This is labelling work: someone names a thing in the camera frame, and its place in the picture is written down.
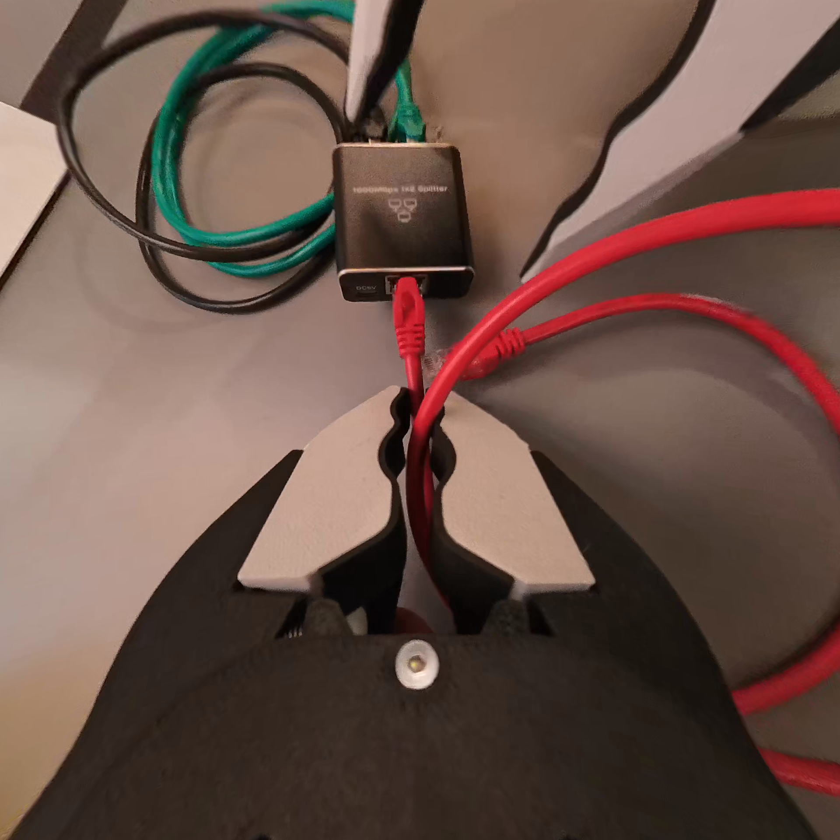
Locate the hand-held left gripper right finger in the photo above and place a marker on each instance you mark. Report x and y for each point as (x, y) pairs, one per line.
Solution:
(512, 512)

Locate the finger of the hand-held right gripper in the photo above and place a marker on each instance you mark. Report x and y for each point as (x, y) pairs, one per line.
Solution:
(709, 85)
(371, 46)

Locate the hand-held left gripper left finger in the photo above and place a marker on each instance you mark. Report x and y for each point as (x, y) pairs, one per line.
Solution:
(328, 505)

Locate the black ethernet splitter box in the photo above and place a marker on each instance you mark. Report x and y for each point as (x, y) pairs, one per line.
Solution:
(400, 223)

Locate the white flat pad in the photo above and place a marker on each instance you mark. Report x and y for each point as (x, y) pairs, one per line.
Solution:
(23, 184)

